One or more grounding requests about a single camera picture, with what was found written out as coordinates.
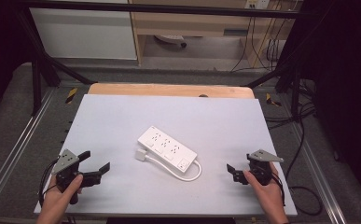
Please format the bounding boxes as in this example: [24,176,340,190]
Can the white device with dark end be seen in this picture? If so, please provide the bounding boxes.
[154,34,188,49]

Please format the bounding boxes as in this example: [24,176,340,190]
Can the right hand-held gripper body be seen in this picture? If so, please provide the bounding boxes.
[246,148,285,187]

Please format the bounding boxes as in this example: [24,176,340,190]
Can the light wooden desk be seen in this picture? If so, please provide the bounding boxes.
[128,0,303,68]

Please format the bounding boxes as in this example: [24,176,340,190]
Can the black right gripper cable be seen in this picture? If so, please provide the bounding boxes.
[271,172,286,207]

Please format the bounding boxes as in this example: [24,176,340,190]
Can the black hanging cable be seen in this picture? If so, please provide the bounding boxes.
[229,17,258,73]

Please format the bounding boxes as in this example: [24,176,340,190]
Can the white power strip cable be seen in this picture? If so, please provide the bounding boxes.
[144,154,202,183]

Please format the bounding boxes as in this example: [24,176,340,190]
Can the white plug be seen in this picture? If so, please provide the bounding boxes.
[134,148,147,162]

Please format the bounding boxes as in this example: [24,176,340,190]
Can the person's right hand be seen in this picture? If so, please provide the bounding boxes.
[243,162,290,218]

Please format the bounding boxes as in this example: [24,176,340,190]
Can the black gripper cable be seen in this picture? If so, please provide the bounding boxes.
[271,172,286,207]
[37,158,60,208]

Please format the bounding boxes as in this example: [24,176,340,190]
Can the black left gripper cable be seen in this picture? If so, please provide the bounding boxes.
[37,158,60,208]

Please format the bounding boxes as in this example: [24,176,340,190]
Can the wooden board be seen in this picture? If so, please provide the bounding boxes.
[88,82,256,100]

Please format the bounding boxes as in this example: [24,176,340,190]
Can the aluminium rail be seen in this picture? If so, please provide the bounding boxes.
[0,88,56,206]
[288,124,347,224]

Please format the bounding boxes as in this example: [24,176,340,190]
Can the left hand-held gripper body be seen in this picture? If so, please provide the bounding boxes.
[50,148,90,205]

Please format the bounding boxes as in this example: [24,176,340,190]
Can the white wall socket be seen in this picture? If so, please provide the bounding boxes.
[243,0,271,10]

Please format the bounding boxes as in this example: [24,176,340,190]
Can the person's left hand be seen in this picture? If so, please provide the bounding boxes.
[37,174,85,217]

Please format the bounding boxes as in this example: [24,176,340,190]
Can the black looped floor cable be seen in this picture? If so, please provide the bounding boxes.
[285,119,324,217]

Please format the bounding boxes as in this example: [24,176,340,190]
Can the black metal frame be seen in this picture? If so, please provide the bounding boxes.
[13,0,317,118]

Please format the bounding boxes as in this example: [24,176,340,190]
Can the white cabinet panel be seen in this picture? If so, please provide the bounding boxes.
[29,7,138,61]

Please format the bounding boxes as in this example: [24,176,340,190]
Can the yellow hanging cable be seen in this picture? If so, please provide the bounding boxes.
[253,8,279,68]

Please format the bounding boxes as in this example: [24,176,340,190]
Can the black floor cable bundle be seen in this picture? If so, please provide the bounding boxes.
[263,102,317,130]

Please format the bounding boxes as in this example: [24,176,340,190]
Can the white power strip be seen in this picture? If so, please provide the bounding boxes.
[136,125,199,175]

